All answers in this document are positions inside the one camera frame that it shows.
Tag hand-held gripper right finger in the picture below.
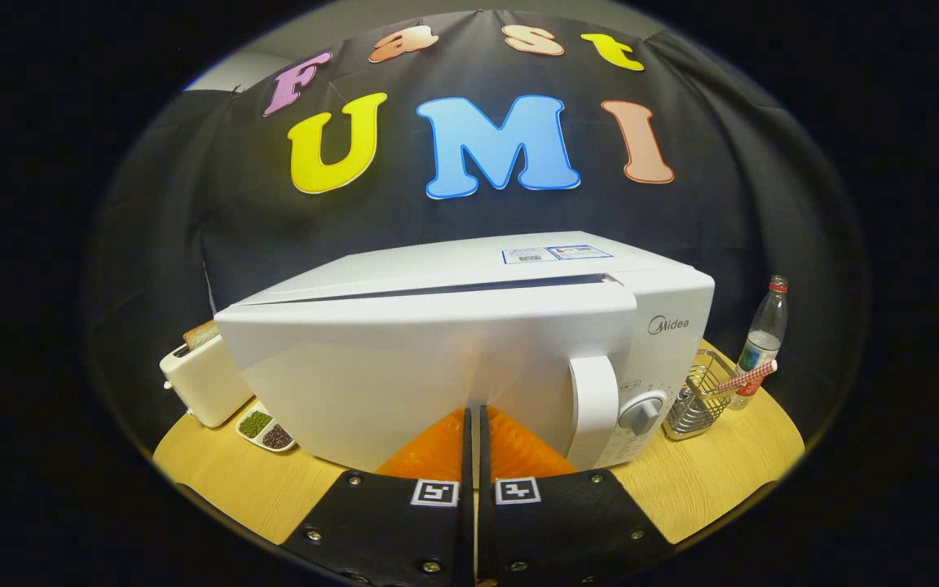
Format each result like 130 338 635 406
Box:
479 404 674 587

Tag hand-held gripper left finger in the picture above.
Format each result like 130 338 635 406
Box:
282 405 473 587

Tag white toaster oven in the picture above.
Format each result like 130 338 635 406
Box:
214 231 716 475

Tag cream toaster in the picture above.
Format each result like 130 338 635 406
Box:
160 330 254 429

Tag white divided bean dish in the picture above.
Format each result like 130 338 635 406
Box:
235 401 298 453

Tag red striped stick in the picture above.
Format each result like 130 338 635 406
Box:
714 359 778 394

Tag toasted bread slice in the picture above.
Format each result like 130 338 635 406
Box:
183 320 219 351

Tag clear red label bottle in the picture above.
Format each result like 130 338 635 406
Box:
729 275 790 410

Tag metal wire basket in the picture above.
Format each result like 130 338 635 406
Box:
663 349 738 441

